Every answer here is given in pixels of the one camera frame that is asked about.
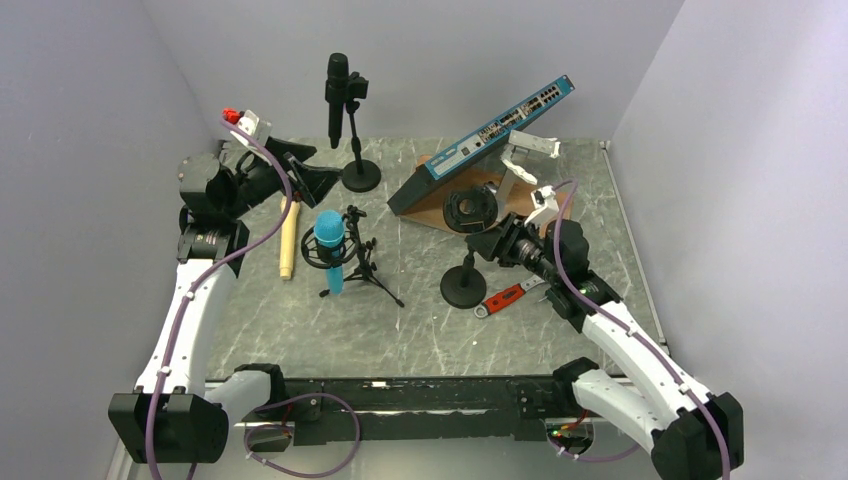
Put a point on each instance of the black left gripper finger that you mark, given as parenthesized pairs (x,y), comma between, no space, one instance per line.
(312,184)
(281,148)

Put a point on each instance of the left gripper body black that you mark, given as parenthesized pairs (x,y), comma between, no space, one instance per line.
(260,181)

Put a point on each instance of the white metal bracket stand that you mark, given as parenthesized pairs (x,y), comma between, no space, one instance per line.
(519,148)

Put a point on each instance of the red handled adjustable wrench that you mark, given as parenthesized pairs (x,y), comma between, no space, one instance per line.
(506,297)

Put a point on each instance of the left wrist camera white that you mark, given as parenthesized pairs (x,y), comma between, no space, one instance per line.
(249,124)

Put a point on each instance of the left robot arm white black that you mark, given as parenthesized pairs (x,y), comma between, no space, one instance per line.
(170,417)

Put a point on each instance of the black microphone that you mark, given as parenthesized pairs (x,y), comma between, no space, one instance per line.
(336,95)

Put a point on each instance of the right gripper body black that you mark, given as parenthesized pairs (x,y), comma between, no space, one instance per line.
(521,248)

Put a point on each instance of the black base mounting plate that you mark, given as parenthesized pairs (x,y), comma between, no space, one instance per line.
(324,410)

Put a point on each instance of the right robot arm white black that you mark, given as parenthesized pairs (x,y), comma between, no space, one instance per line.
(688,431)

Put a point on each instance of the cream yellow microphone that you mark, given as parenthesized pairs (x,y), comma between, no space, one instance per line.
(288,238)

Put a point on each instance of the blue microphone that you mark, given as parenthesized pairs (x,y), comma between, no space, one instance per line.
(329,231)

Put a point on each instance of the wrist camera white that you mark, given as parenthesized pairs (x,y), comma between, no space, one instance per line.
(249,124)
(545,208)

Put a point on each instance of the black tripod shock mount stand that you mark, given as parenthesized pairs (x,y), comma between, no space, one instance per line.
(355,256)

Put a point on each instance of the black round base stand rear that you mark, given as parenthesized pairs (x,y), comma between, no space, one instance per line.
(360,175)

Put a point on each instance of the blue network switch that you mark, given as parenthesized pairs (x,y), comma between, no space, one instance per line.
(454,159)

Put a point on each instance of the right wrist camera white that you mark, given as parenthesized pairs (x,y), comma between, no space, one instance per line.
(545,208)

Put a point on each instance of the black shock mount desk stand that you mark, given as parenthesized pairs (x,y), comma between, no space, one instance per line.
(466,212)

